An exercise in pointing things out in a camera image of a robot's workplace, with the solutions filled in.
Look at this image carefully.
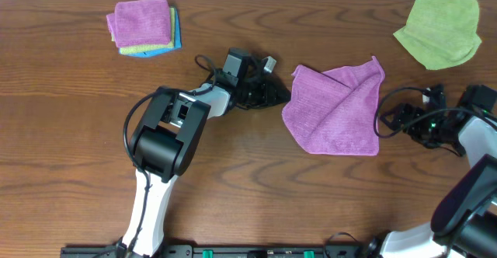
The folded blue cloth in stack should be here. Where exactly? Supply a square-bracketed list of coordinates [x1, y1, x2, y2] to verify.
[119, 5, 182, 59]

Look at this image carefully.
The purple microfiber cloth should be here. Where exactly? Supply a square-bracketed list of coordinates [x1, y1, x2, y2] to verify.
[282, 57, 385, 156]

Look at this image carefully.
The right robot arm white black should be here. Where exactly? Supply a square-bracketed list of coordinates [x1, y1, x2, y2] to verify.
[371, 85, 496, 257]

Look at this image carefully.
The green microfiber cloth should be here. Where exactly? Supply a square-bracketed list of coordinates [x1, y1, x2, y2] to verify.
[394, 0, 481, 70]

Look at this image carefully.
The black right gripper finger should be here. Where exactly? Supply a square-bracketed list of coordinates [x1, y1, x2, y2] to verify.
[380, 116, 406, 131]
[380, 103, 406, 120]

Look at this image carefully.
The folded purple cloth on stack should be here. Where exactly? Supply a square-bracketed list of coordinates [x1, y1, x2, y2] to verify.
[106, 0, 172, 48]

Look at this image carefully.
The folded yellow-green cloth in stack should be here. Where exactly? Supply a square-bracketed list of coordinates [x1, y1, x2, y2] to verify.
[110, 6, 176, 56]

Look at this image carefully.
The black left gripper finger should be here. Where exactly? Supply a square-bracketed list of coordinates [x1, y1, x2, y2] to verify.
[270, 78, 291, 95]
[271, 92, 291, 106]

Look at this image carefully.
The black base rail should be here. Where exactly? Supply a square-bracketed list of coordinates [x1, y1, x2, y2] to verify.
[60, 244, 381, 258]

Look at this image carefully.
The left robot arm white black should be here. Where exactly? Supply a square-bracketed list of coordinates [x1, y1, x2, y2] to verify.
[116, 47, 290, 257]

